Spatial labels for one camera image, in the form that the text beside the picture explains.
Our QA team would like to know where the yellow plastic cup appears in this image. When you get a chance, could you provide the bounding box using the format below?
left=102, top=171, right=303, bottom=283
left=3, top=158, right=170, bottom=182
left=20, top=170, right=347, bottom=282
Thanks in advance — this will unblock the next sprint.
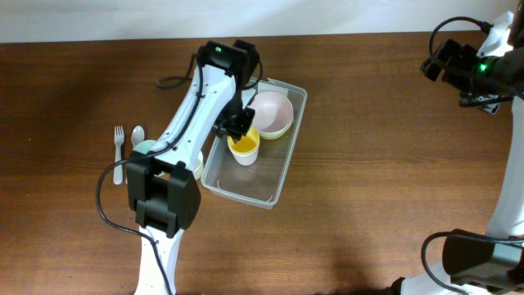
left=227, top=126, right=260, bottom=156

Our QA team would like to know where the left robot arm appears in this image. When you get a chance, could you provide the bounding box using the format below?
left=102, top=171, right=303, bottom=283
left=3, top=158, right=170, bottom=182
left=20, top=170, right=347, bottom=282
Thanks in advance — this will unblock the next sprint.
left=126, top=40, right=261, bottom=294

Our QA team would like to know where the grey plastic spoon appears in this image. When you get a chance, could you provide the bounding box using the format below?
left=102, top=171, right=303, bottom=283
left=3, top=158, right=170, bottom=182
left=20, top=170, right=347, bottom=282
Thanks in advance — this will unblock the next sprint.
left=125, top=125, right=146, bottom=185

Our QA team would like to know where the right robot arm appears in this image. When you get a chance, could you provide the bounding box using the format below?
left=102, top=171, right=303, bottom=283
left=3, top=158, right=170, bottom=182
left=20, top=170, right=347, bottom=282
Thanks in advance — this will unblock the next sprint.
left=388, top=2, right=523, bottom=295

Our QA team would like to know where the yellow plastic bowl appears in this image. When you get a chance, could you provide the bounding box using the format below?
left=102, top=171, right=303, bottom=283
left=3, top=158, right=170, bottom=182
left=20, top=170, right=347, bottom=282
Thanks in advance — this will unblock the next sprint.
left=259, top=129, right=287, bottom=140

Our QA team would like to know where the clear plastic storage container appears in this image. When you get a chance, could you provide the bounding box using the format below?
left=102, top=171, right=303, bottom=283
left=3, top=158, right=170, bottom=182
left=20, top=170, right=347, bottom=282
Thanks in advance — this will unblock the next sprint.
left=201, top=79, right=308, bottom=210

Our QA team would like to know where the grey plastic fork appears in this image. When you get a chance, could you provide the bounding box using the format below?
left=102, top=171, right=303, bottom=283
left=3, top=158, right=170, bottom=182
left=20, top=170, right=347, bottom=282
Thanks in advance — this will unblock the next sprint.
left=113, top=125, right=124, bottom=185

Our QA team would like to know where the green plastic cup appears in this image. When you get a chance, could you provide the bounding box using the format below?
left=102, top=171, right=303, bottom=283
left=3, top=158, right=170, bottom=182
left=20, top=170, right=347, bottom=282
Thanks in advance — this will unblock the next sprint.
left=133, top=139, right=156, bottom=155

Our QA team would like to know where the pink plastic cup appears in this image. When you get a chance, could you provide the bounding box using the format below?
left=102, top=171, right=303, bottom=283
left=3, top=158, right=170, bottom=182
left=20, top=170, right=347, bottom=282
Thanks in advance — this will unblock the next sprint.
left=231, top=149, right=259, bottom=166

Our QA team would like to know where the cream plastic cup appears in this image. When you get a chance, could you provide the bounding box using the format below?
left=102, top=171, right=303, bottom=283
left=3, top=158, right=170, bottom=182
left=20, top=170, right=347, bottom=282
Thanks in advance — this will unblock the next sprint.
left=192, top=152, right=204, bottom=180

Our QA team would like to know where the pink plastic bowl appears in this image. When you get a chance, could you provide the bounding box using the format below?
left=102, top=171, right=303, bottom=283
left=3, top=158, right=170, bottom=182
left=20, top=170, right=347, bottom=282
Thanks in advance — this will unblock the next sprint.
left=248, top=92, right=294, bottom=134

